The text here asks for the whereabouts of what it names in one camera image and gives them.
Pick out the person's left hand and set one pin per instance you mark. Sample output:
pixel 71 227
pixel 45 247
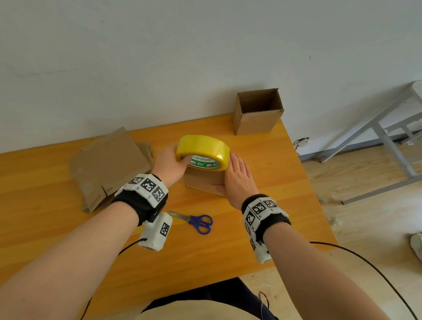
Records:
pixel 168 168

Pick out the person's right hand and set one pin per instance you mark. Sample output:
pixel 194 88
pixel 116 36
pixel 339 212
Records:
pixel 239 186

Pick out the brown cardboard paper box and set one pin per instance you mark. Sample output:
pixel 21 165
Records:
pixel 203 180
pixel 255 125

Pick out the yellow tape roll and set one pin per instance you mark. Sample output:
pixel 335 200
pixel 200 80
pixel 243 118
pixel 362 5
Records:
pixel 204 145

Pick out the stack of cardboard boxes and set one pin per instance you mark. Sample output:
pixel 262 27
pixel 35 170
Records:
pixel 108 160

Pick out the person's right forearm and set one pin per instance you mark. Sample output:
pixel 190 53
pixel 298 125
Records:
pixel 317 283

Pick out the person's left forearm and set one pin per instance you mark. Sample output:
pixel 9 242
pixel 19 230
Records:
pixel 57 270

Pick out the person's dark and beige clothing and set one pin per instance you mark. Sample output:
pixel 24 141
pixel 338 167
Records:
pixel 206 316

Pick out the black left wristband with markers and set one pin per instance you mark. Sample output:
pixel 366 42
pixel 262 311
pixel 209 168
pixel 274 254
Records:
pixel 138 203

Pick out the black wristband with markers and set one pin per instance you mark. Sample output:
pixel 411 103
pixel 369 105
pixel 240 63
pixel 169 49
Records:
pixel 271 221
pixel 138 203

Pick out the black right wristband with markers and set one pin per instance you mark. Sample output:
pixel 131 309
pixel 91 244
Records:
pixel 271 221

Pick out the white shoe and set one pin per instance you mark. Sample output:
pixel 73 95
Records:
pixel 418 250

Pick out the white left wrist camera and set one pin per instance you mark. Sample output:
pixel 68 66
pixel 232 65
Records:
pixel 154 236

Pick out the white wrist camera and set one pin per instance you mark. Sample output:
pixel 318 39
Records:
pixel 154 236
pixel 262 254

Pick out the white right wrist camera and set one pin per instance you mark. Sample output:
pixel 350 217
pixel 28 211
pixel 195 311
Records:
pixel 262 254

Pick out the white wall socket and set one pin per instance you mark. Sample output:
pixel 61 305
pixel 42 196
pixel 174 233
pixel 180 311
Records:
pixel 301 141

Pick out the grey metal table frame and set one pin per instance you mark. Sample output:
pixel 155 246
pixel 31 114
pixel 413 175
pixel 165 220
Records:
pixel 391 146

